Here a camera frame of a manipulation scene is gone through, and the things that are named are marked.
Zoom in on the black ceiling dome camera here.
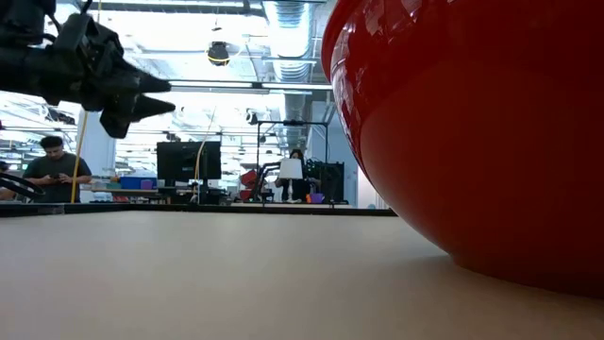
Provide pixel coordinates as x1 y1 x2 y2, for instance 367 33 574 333
207 41 231 67

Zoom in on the black curved cable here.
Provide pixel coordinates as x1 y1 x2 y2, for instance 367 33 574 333
0 171 46 197

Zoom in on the black metal frame stand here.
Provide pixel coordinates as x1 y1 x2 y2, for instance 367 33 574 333
256 119 330 205

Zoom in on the thin pale hanging cable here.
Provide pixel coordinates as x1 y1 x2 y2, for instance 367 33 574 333
191 108 218 202

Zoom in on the black equipment rack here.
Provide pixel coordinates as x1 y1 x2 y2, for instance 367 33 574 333
305 160 345 204

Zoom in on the blue storage box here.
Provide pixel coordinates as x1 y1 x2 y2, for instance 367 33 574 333
119 176 158 191

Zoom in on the white shade table lamp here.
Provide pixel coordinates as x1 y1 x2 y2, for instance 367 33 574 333
277 158 304 204

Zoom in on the black computer monitor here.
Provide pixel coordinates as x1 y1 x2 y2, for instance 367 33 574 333
156 140 223 181

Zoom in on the black table edge frame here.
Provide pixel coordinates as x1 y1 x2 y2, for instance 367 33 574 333
0 201 397 218

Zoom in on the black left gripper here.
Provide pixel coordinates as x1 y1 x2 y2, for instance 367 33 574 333
44 46 177 140

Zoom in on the red plastic bowl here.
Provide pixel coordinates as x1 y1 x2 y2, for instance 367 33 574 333
320 0 604 299

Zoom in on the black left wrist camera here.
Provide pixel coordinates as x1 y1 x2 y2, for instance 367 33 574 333
54 12 126 67

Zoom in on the person holding phone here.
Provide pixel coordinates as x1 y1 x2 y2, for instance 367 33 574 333
22 135 93 204

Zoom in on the yellow hanging cable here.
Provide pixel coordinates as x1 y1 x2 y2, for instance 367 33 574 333
70 110 91 204

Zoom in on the silver ventilation duct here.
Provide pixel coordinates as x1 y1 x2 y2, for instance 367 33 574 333
262 0 332 143

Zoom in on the long ceiling light strip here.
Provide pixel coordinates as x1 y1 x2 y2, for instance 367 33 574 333
167 78 334 95

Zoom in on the person behind lamp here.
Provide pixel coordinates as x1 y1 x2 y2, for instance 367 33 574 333
275 148 322 203

